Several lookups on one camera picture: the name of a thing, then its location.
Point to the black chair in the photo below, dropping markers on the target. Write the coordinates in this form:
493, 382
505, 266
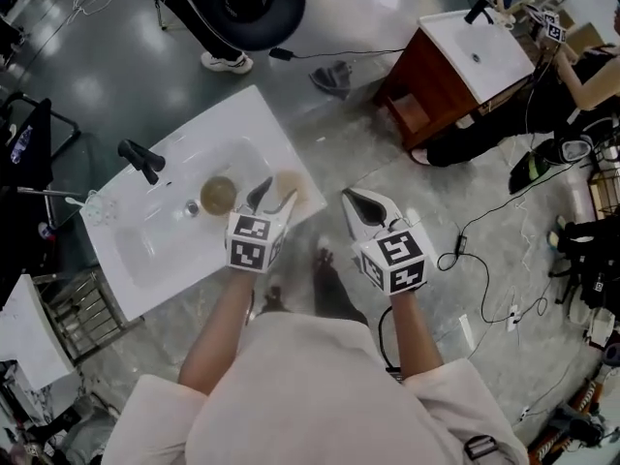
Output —
34, 129

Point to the white stone slab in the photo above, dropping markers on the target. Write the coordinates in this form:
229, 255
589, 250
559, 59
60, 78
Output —
29, 332

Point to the metal sink drain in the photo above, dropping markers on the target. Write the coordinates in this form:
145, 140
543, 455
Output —
192, 207

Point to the dark grey cloth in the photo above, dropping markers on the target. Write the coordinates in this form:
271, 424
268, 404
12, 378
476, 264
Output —
331, 78

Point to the person's right forearm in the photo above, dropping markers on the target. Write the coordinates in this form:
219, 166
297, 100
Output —
412, 337

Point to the wooden cabinet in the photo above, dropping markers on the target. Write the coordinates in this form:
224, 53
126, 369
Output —
426, 80

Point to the white power strip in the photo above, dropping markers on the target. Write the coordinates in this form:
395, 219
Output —
513, 318

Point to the beige cleaning cloth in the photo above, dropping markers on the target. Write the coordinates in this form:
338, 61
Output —
293, 179

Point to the plastic water bottle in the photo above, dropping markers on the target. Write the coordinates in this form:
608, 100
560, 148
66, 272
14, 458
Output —
20, 143

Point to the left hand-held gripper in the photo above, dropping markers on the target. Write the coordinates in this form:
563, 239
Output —
247, 250

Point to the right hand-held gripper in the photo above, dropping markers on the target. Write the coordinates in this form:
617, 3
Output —
392, 259

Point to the person's white shirt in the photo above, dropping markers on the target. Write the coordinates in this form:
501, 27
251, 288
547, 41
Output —
315, 395

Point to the person's black trousers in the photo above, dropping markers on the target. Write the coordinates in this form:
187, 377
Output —
334, 298

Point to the metal rack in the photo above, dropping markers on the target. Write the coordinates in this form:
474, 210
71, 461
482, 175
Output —
72, 303

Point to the person's left forearm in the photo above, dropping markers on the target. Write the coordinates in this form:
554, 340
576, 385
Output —
218, 327

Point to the clear glass cup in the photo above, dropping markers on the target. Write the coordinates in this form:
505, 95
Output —
102, 211

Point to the white toothbrush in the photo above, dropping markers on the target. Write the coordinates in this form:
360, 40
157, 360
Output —
72, 201

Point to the black faucet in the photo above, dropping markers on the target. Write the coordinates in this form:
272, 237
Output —
477, 10
140, 158

